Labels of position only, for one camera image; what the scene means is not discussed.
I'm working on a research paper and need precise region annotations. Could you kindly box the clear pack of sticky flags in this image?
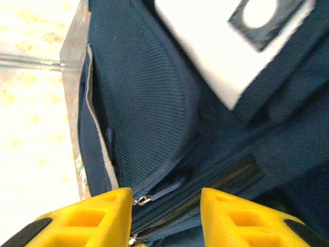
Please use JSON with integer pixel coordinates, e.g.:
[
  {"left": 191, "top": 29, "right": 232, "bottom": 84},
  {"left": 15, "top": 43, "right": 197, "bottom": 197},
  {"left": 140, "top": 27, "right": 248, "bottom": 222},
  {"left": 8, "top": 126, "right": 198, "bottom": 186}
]
[{"left": 76, "top": 155, "right": 89, "bottom": 187}]

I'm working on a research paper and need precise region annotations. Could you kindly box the aluminium left corner post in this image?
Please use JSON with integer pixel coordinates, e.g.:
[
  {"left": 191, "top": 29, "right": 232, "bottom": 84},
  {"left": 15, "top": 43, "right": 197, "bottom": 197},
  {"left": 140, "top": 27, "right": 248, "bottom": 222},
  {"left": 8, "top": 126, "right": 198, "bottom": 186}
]
[{"left": 0, "top": 52, "right": 78, "bottom": 73}]

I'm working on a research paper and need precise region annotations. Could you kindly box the navy blue backpack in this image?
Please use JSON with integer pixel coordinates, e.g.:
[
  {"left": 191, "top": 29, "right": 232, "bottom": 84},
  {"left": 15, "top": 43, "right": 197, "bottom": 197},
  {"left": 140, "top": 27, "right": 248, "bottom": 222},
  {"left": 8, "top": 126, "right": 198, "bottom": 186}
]
[{"left": 76, "top": 0, "right": 329, "bottom": 247}]

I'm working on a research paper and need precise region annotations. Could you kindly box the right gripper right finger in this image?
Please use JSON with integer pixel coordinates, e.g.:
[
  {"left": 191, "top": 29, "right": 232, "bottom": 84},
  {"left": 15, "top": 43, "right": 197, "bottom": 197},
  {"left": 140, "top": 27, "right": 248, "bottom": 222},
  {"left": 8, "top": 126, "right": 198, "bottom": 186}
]
[{"left": 200, "top": 187, "right": 329, "bottom": 247}]

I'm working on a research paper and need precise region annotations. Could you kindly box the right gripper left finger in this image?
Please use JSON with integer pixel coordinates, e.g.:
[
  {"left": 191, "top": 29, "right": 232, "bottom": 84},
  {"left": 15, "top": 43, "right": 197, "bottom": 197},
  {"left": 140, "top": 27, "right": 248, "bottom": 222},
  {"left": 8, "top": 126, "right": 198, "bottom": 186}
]
[{"left": 0, "top": 187, "right": 135, "bottom": 247}]

